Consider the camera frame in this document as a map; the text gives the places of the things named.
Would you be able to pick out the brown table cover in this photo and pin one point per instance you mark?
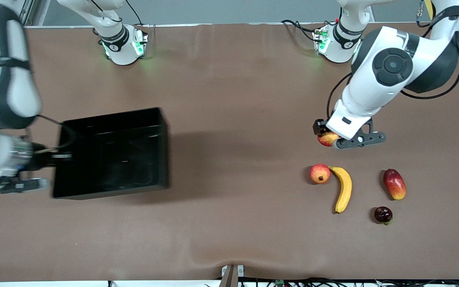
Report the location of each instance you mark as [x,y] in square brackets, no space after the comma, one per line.
[229,99]

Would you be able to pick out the red yellow mango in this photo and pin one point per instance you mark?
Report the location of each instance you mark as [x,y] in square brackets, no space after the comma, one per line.
[395,184]

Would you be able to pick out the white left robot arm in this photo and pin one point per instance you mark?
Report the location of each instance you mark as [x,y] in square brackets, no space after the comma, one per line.
[393,63]

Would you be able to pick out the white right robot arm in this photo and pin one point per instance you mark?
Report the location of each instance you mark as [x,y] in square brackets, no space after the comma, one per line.
[14,91]

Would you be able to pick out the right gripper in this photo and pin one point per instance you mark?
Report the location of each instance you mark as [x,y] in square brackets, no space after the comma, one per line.
[43,160]

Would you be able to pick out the red pomegranate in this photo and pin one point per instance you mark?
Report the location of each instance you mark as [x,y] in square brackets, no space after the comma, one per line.
[320,173]

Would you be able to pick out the aluminium frame profile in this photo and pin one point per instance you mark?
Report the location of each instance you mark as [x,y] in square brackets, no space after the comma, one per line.
[26,12]

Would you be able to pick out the black plastic box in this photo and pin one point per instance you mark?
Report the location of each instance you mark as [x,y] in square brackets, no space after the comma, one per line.
[110,159]

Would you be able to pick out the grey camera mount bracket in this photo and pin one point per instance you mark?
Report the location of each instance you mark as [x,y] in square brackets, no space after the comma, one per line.
[231,277]

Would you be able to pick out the yellow banana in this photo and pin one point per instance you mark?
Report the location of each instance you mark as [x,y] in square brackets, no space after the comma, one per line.
[345,187]

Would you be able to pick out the red yellow apple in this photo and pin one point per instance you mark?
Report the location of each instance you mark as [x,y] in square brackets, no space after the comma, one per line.
[327,139]

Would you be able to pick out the dark purple mangosteen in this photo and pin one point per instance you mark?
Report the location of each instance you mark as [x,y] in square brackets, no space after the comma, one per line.
[383,214]

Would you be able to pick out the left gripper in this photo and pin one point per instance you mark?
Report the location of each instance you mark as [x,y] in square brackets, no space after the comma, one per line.
[318,126]

